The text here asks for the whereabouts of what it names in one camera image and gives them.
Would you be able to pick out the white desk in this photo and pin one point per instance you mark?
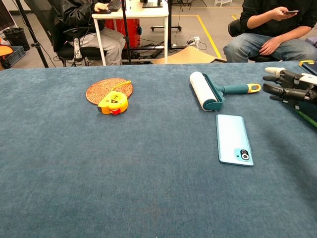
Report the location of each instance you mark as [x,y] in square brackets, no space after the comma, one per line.
[138,13]

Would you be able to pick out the black upright pole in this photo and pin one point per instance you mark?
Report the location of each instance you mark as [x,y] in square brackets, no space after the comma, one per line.
[126,32]

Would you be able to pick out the person in blue jeans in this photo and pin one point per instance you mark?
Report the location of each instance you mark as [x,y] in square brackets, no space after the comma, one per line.
[267,22]

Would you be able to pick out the purple object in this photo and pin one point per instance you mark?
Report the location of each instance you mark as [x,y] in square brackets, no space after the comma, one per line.
[312,41]

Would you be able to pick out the brown cardboard sheet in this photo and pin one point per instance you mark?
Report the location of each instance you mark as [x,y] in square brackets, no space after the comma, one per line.
[190,55]

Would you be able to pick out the black keyboard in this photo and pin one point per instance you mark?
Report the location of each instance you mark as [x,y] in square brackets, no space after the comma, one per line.
[115,5]

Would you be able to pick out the black phone in person's hand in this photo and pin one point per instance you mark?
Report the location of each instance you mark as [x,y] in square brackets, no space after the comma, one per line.
[291,12]

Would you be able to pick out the dark box with yellow edge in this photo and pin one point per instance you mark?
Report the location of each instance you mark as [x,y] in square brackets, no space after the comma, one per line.
[309,66]

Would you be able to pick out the teal white lint roller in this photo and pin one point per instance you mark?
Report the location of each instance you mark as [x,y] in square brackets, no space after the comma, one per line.
[203,89]

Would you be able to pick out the red cabinet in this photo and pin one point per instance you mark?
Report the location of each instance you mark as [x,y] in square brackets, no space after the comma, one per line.
[131,32]

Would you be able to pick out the black computer mouse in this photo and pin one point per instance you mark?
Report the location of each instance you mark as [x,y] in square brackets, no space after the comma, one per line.
[107,11]

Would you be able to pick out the black trash bin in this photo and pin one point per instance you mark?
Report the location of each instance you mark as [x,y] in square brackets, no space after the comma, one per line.
[16,37]

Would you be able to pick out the person in black jacket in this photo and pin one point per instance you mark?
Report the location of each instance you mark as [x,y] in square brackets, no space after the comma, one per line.
[74,15]

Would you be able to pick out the grey plastic crate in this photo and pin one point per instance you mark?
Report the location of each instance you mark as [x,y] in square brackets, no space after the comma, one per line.
[17,55]

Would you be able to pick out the black tripod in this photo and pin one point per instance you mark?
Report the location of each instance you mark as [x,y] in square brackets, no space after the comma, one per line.
[34,44]

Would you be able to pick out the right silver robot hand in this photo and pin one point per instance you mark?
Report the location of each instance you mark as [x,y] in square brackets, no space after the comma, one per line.
[297,86]

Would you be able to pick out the blue velvet tablecloth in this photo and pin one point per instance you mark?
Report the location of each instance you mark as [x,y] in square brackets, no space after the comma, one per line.
[74,161]

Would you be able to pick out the black mesh office chair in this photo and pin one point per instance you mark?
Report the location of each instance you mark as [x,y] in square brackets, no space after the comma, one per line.
[71,52]

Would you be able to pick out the round woven rattan coaster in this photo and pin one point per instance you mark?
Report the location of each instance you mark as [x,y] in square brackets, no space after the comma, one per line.
[104,86]

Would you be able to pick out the white rack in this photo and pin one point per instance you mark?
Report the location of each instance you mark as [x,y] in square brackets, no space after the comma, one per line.
[223,2]

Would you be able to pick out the black padded chair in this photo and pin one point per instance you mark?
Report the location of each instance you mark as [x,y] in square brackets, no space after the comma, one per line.
[234,27]

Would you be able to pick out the black caster stand base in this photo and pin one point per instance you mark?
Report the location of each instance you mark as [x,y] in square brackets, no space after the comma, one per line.
[166,26]

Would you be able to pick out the yellow tape measure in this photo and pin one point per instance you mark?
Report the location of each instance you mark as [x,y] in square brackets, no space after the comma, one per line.
[112,102]

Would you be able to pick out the orange round object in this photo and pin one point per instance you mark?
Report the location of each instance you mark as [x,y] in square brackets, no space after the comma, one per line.
[5,50]

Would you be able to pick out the green chips can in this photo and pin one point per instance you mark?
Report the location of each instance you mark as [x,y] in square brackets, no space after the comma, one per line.
[309,117]

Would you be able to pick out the smartphone with blue back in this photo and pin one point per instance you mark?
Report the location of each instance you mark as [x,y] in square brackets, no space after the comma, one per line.
[232,136]

